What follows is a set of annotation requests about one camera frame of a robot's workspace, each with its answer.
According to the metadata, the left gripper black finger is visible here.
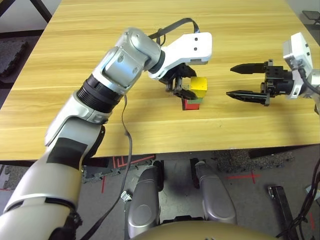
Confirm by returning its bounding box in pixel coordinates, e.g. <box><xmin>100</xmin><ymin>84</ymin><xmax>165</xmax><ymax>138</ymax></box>
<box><xmin>173</xmin><ymin>86</ymin><xmax>199</xmax><ymax>101</ymax></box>
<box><xmin>183</xmin><ymin>64</ymin><xmax>198</xmax><ymax>79</ymax></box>

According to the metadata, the grey puzzle floor mat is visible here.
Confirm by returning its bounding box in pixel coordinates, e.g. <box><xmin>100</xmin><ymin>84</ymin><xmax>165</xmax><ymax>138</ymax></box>
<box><xmin>0</xmin><ymin>164</ymin><xmax>33</xmax><ymax>188</ymax></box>

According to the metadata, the yellow wooden block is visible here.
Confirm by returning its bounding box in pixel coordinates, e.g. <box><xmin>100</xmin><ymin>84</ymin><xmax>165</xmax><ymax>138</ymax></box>
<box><xmin>189</xmin><ymin>76</ymin><xmax>209</xmax><ymax>99</ymax></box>

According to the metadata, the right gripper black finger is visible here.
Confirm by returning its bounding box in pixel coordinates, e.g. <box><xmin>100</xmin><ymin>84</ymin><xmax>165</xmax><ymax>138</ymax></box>
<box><xmin>230</xmin><ymin>62</ymin><xmax>267</xmax><ymax>75</ymax></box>
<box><xmin>226</xmin><ymin>89</ymin><xmax>270</xmax><ymax>107</ymax></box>

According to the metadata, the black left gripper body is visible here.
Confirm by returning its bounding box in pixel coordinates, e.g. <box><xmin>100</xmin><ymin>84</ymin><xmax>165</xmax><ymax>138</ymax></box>
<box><xmin>159</xmin><ymin>63</ymin><xmax>191</xmax><ymax>97</ymax></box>

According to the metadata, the black diagonal metal leg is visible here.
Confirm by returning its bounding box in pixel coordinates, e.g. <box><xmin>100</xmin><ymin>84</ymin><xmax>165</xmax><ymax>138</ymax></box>
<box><xmin>0</xmin><ymin>0</ymin><xmax>16</xmax><ymax>16</ymax></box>
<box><xmin>32</xmin><ymin>0</ymin><xmax>53</xmax><ymax>23</ymax></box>

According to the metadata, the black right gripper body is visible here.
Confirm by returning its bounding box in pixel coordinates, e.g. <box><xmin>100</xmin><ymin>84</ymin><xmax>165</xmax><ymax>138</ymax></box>
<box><xmin>260</xmin><ymin>58</ymin><xmax>294</xmax><ymax>99</ymax></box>

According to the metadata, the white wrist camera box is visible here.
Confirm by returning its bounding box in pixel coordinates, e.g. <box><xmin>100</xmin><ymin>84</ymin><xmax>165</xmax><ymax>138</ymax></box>
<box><xmin>147</xmin><ymin>31</ymin><xmax>213</xmax><ymax>81</ymax></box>
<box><xmin>281</xmin><ymin>32</ymin><xmax>315</xmax><ymax>100</ymax></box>

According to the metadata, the silver robot leg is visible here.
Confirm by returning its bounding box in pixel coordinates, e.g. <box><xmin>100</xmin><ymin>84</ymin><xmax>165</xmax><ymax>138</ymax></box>
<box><xmin>127</xmin><ymin>164</ymin><xmax>165</xmax><ymax>238</ymax></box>
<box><xmin>194</xmin><ymin>161</ymin><xmax>238</xmax><ymax>225</ymax></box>

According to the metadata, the small silver metal bracket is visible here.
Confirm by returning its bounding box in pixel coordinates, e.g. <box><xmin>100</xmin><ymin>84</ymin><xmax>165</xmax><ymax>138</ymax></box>
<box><xmin>120</xmin><ymin>190</ymin><xmax>133</xmax><ymax>202</ymax></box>

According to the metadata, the black hanging cable bundle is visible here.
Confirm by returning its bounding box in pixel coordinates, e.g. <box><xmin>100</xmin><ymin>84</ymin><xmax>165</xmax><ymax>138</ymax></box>
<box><xmin>276</xmin><ymin>158</ymin><xmax>320</xmax><ymax>240</ymax></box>

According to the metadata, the silver left robot leg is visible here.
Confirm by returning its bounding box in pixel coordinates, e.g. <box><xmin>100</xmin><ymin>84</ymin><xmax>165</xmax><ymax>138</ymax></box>
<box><xmin>127</xmin><ymin>164</ymin><xmax>165</xmax><ymax>238</ymax></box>

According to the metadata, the silver right robot leg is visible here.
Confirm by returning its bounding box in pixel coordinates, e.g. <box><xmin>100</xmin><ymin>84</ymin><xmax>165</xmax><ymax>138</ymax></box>
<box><xmin>194</xmin><ymin>161</ymin><xmax>238</xmax><ymax>225</ymax></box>

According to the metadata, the black metal floor stand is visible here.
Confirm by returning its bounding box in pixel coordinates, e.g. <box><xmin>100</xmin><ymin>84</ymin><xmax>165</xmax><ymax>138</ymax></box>
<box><xmin>267</xmin><ymin>185</ymin><xmax>301</xmax><ymax>240</ymax></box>

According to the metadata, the dark puzzle mat piece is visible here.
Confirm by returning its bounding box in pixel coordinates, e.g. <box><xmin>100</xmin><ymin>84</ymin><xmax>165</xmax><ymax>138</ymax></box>
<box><xmin>81</xmin><ymin>163</ymin><xmax>141</xmax><ymax>185</ymax></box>

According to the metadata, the dark foam floor mat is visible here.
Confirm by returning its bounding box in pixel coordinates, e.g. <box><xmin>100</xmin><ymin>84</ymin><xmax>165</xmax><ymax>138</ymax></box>
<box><xmin>0</xmin><ymin>39</ymin><xmax>30</xmax><ymax>78</ymax></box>

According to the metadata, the red wooden block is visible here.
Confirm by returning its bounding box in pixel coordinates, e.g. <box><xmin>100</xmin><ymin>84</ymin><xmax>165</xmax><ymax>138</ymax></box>
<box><xmin>183</xmin><ymin>98</ymin><xmax>201</xmax><ymax>111</ymax></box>

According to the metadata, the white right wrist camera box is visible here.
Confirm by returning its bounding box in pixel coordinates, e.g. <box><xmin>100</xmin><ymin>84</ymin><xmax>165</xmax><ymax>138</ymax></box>
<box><xmin>281</xmin><ymin>32</ymin><xmax>315</xmax><ymax>100</ymax></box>

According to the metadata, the speckled dark foam mat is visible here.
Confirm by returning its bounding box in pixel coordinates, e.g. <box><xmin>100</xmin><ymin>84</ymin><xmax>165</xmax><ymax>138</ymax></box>
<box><xmin>214</xmin><ymin>148</ymin><xmax>295</xmax><ymax>173</ymax></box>

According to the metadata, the red tape cross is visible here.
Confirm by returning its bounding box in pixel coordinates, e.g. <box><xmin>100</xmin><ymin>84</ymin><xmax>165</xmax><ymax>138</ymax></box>
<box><xmin>227</xmin><ymin>171</ymin><xmax>262</xmax><ymax>185</ymax></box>

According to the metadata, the black robot pelvis block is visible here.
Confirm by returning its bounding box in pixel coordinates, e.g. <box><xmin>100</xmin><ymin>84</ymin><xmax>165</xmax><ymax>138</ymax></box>
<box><xmin>162</xmin><ymin>214</ymin><xmax>206</xmax><ymax>224</ymax></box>

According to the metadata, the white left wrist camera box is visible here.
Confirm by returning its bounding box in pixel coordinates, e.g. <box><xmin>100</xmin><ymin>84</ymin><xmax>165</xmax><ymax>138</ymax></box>
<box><xmin>147</xmin><ymin>31</ymin><xmax>213</xmax><ymax>81</ymax></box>

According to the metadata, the tan robot torso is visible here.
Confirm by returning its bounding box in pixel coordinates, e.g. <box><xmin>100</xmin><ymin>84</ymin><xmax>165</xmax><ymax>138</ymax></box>
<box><xmin>129</xmin><ymin>222</ymin><xmax>276</xmax><ymax>240</ymax></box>

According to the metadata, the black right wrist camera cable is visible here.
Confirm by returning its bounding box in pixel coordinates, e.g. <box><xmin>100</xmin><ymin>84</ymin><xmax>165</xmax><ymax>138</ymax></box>
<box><xmin>296</xmin><ymin>67</ymin><xmax>320</xmax><ymax>96</ymax></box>

